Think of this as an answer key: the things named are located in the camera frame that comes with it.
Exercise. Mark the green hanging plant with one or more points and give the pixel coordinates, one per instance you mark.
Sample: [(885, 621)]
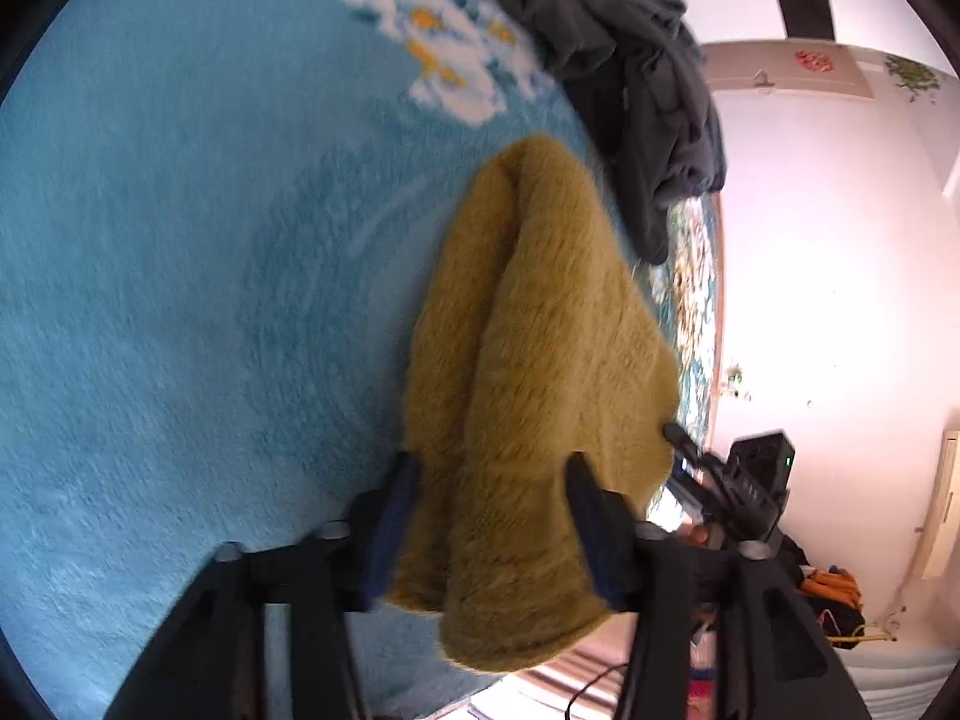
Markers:
[(911, 76)]

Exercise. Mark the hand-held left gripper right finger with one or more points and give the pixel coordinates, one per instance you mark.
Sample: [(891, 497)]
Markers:
[(600, 532)]

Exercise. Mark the grey blue garment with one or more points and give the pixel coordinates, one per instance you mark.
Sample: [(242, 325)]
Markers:
[(701, 135)]

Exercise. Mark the olive knit sweater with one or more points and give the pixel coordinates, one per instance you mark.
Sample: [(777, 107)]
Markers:
[(540, 405)]

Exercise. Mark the red door decoration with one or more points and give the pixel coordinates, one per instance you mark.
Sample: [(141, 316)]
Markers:
[(816, 62)]

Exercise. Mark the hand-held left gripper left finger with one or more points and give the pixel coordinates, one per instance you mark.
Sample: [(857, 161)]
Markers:
[(390, 510)]

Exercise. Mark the beige room door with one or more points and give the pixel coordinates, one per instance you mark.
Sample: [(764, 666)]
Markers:
[(787, 69)]

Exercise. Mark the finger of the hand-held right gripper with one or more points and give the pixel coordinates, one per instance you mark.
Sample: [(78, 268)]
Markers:
[(686, 446), (686, 491)]

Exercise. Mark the orange black bag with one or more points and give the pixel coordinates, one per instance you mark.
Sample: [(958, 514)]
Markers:
[(829, 600)]

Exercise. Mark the dark grey garment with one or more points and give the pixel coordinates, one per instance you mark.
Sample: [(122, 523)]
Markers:
[(622, 52)]

